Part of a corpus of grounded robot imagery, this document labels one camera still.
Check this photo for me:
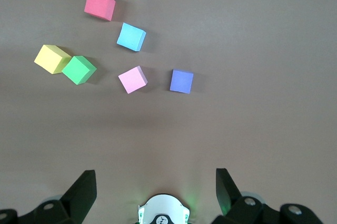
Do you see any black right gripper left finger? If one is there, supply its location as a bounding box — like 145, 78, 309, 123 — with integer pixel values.
0, 169, 97, 224

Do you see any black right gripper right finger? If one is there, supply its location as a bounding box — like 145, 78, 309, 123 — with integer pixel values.
212, 168, 324, 224

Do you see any pink foam cube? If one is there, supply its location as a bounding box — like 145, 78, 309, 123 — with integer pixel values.
117, 65, 148, 95

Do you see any yellow foam cube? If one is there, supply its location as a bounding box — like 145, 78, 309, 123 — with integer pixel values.
34, 44, 72, 75

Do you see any purple foam cube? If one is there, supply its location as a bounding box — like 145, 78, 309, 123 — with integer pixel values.
169, 69, 194, 94

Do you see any green foam cube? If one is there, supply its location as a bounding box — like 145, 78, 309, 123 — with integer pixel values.
62, 55, 97, 85

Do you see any brown table cover sheet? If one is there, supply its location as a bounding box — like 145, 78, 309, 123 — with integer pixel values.
0, 0, 337, 224

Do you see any blue foam cube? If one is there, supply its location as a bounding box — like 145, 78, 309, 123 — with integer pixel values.
116, 22, 147, 52

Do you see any red foam cube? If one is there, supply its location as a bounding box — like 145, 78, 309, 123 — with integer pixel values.
84, 0, 116, 22

